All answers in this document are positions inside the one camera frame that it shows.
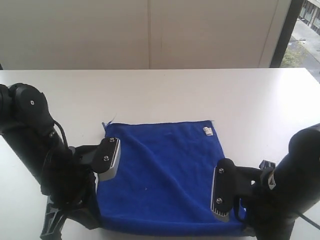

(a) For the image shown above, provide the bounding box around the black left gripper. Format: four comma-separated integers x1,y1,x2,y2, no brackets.
40,159,100,237

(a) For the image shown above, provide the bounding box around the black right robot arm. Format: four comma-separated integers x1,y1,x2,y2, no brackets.
247,124,320,240

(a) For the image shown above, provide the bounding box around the dark window frame post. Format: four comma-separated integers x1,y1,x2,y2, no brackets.
269,0,304,68

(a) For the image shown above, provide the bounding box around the small grey plastic piece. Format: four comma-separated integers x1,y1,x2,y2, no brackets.
203,126,214,136

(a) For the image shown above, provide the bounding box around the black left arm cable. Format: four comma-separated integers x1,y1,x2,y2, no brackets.
52,119,70,148

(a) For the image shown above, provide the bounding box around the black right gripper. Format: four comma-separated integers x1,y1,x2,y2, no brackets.
245,184,298,240

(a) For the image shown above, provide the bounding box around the blue towel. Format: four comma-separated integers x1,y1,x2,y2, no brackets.
97,120,244,237

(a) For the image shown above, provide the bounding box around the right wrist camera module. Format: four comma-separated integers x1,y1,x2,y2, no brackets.
210,158,263,223

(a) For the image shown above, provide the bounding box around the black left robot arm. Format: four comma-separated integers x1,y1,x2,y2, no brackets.
0,83,102,240

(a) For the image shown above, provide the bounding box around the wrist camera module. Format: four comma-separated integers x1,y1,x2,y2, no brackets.
74,137,121,182
210,158,263,223

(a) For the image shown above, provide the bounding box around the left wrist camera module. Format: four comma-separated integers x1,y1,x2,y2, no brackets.
74,137,121,182

